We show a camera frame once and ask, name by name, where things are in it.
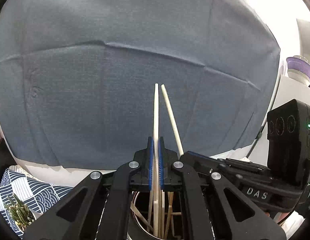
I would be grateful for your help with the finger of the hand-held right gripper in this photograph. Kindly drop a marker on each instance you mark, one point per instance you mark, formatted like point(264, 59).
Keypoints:
point(197, 161)

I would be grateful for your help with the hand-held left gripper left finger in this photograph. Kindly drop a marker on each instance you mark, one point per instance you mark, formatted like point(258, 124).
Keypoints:
point(150, 165)

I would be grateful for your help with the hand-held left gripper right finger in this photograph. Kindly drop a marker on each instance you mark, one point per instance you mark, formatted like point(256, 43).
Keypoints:
point(162, 165)

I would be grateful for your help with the white chopstick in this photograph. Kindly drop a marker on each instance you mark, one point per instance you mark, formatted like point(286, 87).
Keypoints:
point(151, 210)
point(156, 110)
point(170, 115)

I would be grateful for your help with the black utensil holder cup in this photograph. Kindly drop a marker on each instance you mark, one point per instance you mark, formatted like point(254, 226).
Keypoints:
point(140, 227)

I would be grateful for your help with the person's right forearm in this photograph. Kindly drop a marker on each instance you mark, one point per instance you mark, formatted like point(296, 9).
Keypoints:
point(293, 223)

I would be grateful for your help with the white bowl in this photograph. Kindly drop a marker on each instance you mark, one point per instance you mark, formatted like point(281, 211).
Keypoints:
point(298, 76)

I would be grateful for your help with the purple white lidded jar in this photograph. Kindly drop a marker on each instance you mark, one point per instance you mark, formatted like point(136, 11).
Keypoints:
point(299, 63)

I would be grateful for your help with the grey fabric cloth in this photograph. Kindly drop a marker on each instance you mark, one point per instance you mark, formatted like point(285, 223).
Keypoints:
point(120, 67)

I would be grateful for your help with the blue white patterned tablecloth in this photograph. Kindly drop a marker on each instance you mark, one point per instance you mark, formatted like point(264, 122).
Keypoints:
point(42, 192)

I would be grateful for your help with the small green potted plant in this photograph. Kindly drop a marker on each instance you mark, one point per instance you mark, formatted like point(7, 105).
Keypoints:
point(20, 212)

